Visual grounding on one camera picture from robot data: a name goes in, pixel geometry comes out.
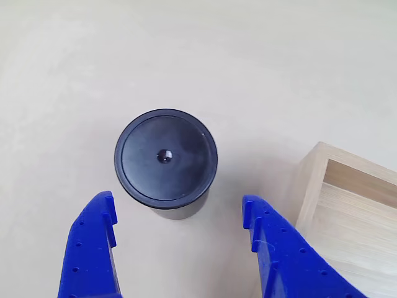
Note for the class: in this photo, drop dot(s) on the shallow wooden box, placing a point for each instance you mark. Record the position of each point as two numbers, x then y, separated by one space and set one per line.
350 217

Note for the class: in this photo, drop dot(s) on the black cylinder canister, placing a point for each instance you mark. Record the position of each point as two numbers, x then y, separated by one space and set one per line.
166 158

